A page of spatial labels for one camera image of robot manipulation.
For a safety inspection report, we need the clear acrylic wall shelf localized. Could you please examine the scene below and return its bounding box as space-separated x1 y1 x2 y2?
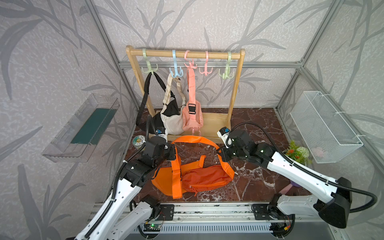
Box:
42 94 120 163

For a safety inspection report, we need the light blue hook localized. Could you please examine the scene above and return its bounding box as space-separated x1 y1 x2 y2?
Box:
170 50 184 78

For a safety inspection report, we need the green hook right end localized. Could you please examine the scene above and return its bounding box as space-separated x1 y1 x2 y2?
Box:
219 52 234 80

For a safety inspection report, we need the wooden clothes rack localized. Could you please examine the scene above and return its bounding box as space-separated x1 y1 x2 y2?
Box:
126 46 246 144

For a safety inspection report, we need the bright orange crossbody bag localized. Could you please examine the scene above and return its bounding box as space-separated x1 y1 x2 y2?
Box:
152 155 206 199

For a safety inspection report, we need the black crossbody bag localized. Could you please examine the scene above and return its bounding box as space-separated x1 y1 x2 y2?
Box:
135 71 181 136

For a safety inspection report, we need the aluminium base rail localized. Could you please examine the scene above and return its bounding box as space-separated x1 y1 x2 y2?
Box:
80 201 343 240

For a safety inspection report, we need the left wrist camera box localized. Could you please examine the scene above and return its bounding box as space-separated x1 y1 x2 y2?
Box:
156 127 168 142

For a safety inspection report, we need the purple pink toy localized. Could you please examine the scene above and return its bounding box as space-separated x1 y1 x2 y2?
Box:
279 181 301 195

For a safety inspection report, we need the pink crossbody bag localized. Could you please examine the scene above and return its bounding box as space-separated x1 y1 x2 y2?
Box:
182 68 204 135

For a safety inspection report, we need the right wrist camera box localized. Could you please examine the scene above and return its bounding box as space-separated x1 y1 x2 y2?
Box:
217 127 230 148

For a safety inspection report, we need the potted artificial flower plant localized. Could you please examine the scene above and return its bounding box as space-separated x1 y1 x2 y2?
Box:
283 140 312 166

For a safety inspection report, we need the pink hook right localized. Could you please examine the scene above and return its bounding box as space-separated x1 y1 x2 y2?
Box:
199 51 213 76

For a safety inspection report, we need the dark orange crossbody bag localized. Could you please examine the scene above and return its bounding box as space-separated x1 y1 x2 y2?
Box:
171 150 235 199

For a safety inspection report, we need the white wire mesh basket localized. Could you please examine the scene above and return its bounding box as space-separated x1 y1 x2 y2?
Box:
291 91 364 164

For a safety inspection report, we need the pink hook left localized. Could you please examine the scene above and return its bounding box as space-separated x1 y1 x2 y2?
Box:
184 50 198 69

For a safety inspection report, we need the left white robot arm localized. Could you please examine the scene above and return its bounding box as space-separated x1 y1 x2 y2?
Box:
75 116 176 240

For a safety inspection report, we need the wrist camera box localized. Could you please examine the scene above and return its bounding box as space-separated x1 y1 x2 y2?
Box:
156 127 168 142
217 127 230 148

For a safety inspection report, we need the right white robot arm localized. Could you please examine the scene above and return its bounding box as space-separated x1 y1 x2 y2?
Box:
217 123 378 229

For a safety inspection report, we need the pink hook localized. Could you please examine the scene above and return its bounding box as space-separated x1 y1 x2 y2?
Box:
199 51 213 76
184 50 198 69

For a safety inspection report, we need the cream white crossbody bag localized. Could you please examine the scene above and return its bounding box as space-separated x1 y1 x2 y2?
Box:
160 74 186 135

